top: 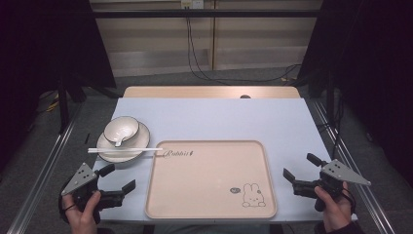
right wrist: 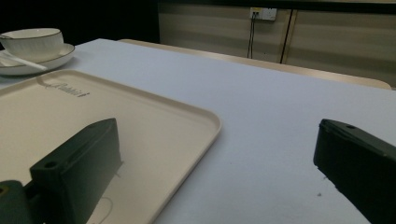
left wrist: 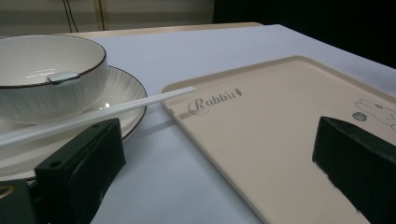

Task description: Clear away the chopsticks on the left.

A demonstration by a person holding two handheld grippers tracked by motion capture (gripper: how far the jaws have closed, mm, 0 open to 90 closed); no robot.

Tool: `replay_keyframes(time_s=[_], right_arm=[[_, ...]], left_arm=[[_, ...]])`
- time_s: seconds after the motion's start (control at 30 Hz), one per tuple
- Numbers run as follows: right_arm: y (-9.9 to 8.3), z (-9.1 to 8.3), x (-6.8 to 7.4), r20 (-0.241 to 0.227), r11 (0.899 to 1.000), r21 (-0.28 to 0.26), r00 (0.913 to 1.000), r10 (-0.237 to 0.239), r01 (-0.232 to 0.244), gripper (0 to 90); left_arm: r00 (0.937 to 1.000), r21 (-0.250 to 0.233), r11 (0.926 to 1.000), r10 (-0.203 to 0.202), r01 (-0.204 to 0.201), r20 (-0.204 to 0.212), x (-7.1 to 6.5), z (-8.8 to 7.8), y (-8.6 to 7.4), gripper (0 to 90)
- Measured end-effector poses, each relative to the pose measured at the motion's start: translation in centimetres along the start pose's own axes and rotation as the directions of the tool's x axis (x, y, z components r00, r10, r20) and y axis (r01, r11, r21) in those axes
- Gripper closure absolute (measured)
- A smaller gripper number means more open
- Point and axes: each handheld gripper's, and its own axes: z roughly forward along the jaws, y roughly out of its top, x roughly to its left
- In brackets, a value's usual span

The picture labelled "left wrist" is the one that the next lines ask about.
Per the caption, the black cable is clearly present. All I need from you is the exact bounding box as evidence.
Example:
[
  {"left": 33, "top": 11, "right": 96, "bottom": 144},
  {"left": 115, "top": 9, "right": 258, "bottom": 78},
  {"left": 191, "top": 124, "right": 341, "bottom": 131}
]
[
  {"left": 97, "top": 0, "right": 106, "bottom": 32},
  {"left": 62, "top": 0, "right": 78, "bottom": 34}
]

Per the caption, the beige plastic tray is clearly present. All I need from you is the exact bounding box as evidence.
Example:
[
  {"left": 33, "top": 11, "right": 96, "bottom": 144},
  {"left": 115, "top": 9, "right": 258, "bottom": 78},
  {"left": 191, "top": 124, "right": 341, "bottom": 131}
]
[{"left": 162, "top": 55, "right": 396, "bottom": 224}]

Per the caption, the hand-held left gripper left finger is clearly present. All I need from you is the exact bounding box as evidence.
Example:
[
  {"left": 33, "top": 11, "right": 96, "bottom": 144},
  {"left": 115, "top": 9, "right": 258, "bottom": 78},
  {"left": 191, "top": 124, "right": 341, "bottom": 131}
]
[{"left": 34, "top": 117, "right": 127, "bottom": 224}]

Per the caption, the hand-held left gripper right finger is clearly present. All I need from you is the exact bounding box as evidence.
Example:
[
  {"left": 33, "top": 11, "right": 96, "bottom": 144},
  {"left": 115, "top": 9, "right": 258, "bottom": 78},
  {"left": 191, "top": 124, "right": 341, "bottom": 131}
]
[{"left": 312, "top": 116, "right": 396, "bottom": 224}]

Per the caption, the white plate with dark rim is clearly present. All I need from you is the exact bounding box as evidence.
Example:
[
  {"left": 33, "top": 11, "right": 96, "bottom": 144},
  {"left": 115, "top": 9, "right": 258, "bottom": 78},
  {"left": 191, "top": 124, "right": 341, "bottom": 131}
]
[{"left": 0, "top": 64, "right": 149, "bottom": 182}]

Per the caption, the white bowl with dark rim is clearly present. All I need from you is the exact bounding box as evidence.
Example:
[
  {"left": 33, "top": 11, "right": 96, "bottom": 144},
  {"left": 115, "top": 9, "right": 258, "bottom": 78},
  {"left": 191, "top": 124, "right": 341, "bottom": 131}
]
[{"left": 0, "top": 34, "right": 108, "bottom": 125}]

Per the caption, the white chopstick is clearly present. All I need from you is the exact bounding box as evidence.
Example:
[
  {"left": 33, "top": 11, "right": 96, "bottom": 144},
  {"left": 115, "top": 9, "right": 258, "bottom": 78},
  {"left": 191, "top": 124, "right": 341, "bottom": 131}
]
[{"left": 0, "top": 86, "right": 197, "bottom": 148}]

